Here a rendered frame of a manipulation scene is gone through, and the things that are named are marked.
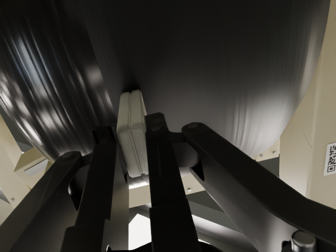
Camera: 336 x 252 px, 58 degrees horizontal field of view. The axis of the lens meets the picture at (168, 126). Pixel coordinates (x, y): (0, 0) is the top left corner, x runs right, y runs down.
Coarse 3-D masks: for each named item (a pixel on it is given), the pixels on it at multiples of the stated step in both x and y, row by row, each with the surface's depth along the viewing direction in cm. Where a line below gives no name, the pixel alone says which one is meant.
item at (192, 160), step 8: (160, 112) 19; (152, 120) 18; (160, 120) 18; (176, 136) 15; (176, 144) 15; (184, 144) 15; (176, 152) 15; (184, 152) 15; (192, 152) 15; (184, 160) 15; (192, 160) 15; (200, 160) 15
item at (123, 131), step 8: (120, 96) 21; (128, 96) 21; (120, 104) 19; (128, 104) 19; (120, 112) 18; (128, 112) 18; (120, 120) 17; (128, 120) 17; (120, 128) 16; (128, 128) 16; (120, 136) 16; (128, 136) 16; (120, 144) 16; (128, 144) 16; (128, 152) 16; (136, 152) 16; (128, 160) 16; (136, 160) 17; (128, 168) 17; (136, 168) 17; (136, 176) 17
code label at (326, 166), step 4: (328, 144) 53; (332, 144) 53; (328, 148) 54; (332, 148) 54; (328, 152) 54; (332, 152) 54; (328, 156) 55; (332, 156) 55; (328, 160) 55; (332, 160) 55; (328, 164) 56; (332, 164) 56; (324, 168) 56; (328, 168) 56; (332, 168) 56; (324, 172) 57; (328, 172) 57; (332, 172) 57
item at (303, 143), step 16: (320, 64) 45; (320, 80) 46; (304, 96) 52; (320, 96) 48; (304, 112) 53; (320, 112) 49; (288, 128) 61; (304, 128) 54; (320, 128) 51; (288, 144) 63; (304, 144) 56; (320, 144) 53; (288, 160) 65; (304, 160) 57; (320, 160) 55; (288, 176) 67; (304, 176) 59; (320, 176) 57; (304, 192) 60; (320, 192) 60
